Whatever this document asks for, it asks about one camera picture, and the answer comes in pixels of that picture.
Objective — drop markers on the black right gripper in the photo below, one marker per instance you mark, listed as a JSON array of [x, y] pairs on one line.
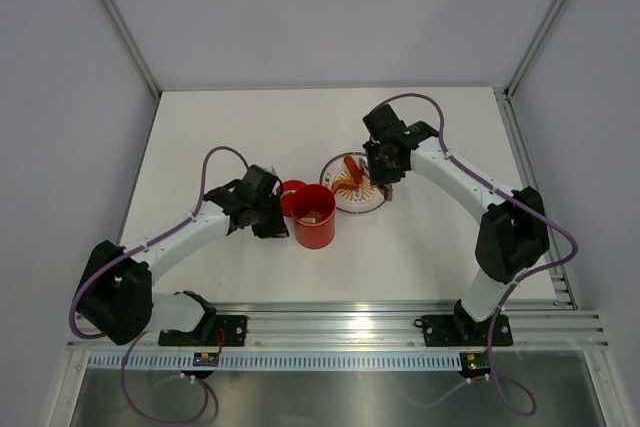
[[376, 176]]

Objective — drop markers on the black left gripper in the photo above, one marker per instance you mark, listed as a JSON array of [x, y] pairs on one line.
[[278, 228]]

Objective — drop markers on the red round lid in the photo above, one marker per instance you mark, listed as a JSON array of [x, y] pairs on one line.
[[286, 191]]

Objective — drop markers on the red sausage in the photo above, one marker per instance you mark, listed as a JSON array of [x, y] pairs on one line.
[[353, 169]]

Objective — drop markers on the red cylindrical lunch box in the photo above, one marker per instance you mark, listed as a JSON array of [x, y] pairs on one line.
[[314, 197]]

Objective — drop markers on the fried chicken nugget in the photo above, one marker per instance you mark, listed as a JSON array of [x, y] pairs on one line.
[[319, 215]]

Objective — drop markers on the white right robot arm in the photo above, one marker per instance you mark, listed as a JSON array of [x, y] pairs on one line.
[[511, 239]]

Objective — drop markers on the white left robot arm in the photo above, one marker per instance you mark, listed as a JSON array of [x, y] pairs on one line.
[[115, 297]]

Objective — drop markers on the white printed plate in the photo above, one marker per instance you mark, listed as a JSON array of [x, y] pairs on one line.
[[365, 199]]

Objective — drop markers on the orange chicken wing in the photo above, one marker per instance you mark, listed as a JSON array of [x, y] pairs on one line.
[[343, 184]]

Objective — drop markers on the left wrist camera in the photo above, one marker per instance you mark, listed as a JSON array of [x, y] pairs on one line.
[[260, 179]]

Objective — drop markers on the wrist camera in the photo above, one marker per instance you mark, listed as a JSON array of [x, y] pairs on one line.
[[382, 123], [260, 179]]

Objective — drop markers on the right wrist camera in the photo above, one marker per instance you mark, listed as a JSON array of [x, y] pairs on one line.
[[382, 123]]

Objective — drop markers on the aluminium mounting rail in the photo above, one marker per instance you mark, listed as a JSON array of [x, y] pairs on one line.
[[389, 326]]

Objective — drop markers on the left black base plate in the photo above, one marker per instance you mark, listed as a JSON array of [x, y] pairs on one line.
[[228, 330]]

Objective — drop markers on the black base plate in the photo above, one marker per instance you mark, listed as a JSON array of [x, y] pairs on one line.
[[228, 330], [448, 330]]

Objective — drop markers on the white slotted cable duct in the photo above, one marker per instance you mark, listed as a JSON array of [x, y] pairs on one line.
[[274, 361]]

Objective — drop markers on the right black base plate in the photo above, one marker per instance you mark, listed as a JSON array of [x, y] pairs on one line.
[[448, 330]]

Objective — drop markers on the left aluminium frame post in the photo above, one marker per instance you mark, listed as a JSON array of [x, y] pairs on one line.
[[131, 47]]

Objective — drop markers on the aluminium frame post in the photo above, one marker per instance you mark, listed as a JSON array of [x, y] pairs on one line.
[[131, 47], [550, 19]]

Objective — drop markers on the right aluminium frame post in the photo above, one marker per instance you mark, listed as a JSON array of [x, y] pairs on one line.
[[550, 19]]

